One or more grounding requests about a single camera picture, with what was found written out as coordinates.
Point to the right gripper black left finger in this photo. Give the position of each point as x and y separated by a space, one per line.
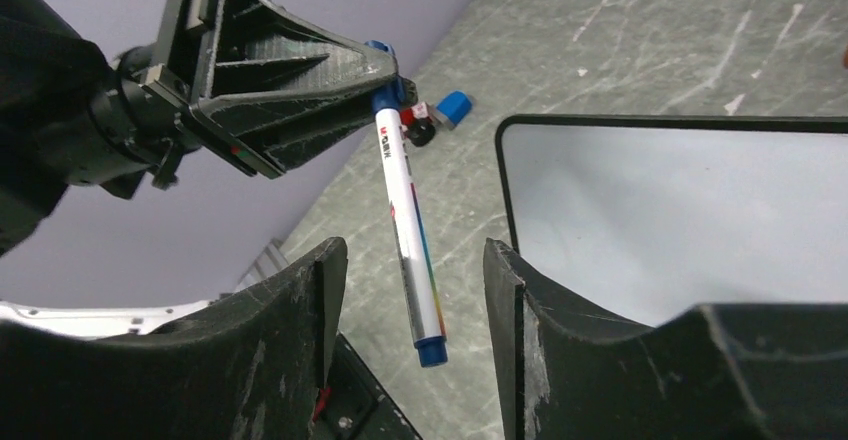
263 363

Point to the blue eraser on table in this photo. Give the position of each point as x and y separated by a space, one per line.
453 108

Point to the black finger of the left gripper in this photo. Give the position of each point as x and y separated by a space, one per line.
275 90

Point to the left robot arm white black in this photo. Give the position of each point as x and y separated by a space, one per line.
49 77

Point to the red cap black bottle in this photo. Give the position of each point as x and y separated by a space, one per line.
420 133

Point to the white blue marker pen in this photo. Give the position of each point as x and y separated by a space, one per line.
425 316

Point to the red white small box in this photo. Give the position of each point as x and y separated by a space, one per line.
414 114

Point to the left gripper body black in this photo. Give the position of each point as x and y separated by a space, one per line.
143 111

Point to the small whiteboard black frame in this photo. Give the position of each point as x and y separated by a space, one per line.
648 215

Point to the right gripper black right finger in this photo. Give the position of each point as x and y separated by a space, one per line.
568 369

